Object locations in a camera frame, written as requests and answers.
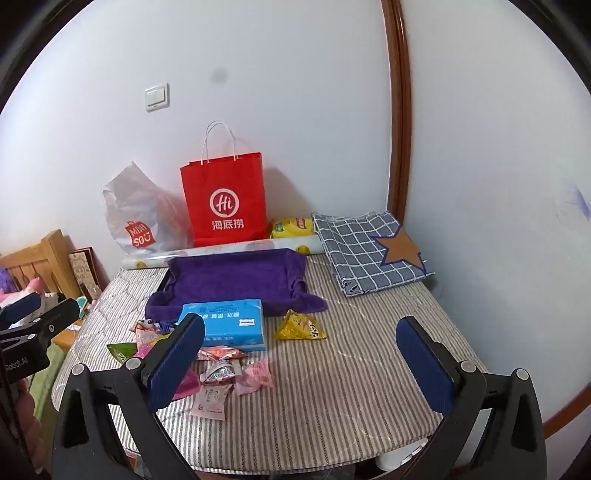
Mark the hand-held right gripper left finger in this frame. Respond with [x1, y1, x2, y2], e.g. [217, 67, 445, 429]
[52, 313, 206, 480]

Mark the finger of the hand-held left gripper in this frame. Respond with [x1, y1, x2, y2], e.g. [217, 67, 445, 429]
[0, 292, 42, 329]
[9, 298, 81, 354]

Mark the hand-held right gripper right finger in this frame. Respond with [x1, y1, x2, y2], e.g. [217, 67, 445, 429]
[396, 316, 548, 480]

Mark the large pink yellow snack packet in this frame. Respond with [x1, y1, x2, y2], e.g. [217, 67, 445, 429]
[136, 335, 201, 402]

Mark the orange red snack packet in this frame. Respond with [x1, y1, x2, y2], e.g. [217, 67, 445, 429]
[198, 347, 245, 363]

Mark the small white silver snack packet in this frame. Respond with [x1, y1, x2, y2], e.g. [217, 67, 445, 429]
[201, 361, 243, 386]

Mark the white pink snack packet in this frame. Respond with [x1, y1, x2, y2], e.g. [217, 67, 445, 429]
[191, 384, 232, 421]

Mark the green snack packet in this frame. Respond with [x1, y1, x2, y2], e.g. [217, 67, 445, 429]
[107, 342, 139, 365]

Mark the small pink snack packet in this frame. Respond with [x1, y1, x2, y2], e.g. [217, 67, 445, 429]
[235, 359, 274, 397]

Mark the purple towel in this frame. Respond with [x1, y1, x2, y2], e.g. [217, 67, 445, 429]
[145, 248, 329, 324]

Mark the yellow triangular snack packet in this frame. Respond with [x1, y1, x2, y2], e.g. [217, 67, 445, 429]
[274, 309, 328, 342]

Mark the person's left hand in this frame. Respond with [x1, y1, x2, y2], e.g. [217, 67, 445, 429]
[14, 390, 49, 474]

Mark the pink white soft toy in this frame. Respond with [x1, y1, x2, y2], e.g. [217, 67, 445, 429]
[0, 268, 61, 310]

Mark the wooden nightstand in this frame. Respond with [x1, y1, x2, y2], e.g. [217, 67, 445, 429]
[51, 318, 86, 352]

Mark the wooden headboard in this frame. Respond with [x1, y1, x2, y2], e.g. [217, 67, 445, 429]
[0, 229, 81, 301]

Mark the blue tissue pack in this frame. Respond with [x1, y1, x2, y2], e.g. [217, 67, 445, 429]
[175, 298, 267, 352]

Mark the white container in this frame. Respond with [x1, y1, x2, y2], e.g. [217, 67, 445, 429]
[374, 438, 430, 472]

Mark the fruit print paper roll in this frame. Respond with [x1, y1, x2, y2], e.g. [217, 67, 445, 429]
[121, 235, 324, 271]

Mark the white plastic shopping bag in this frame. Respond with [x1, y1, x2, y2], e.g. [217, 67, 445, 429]
[102, 161, 195, 257]

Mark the grey checked cloth with star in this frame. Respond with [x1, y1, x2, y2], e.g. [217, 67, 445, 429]
[310, 210, 435, 297]

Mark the brown wooden baseboard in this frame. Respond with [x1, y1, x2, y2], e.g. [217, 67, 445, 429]
[542, 364, 591, 439]

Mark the yellow snack bag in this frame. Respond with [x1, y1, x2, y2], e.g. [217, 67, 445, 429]
[269, 217, 317, 240]

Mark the red paper bag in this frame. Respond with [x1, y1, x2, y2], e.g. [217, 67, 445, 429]
[180, 121, 269, 247]

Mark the brown picture frame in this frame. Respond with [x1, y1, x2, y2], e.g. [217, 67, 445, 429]
[68, 247, 109, 301]

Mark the white light switch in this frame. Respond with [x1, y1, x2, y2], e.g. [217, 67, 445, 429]
[144, 83, 170, 112]

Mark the brown wooden door frame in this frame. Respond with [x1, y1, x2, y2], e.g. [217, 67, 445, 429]
[381, 0, 413, 222]

